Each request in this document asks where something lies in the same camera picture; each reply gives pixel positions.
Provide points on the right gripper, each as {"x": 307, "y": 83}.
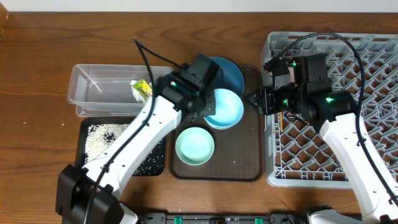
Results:
{"x": 265, "y": 96}

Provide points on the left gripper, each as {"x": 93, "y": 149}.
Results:
{"x": 212, "y": 110}

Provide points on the light blue small bowl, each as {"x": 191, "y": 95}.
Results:
{"x": 229, "y": 110}

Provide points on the dark blue plate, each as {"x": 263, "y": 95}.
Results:
{"x": 229, "y": 77}

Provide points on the mint green bowl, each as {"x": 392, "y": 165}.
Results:
{"x": 194, "y": 146}

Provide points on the green yellow snack wrapper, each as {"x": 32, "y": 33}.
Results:
{"x": 144, "y": 88}

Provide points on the white rice grains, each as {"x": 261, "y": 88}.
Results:
{"x": 101, "y": 136}

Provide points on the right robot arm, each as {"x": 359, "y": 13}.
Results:
{"x": 305, "y": 88}

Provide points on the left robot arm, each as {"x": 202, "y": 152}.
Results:
{"x": 92, "y": 193}

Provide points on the grey dishwasher rack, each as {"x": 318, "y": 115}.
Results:
{"x": 298, "y": 157}

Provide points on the clear plastic waste bin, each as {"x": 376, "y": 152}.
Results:
{"x": 103, "y": 90}

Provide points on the brown serving tray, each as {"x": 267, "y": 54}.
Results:
{"x": 237, "y": 155}

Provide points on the black plastic tray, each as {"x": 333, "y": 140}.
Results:
{"x": 80, "y": 152}

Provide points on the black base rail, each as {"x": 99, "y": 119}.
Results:
{"x": 272, "y": 218}

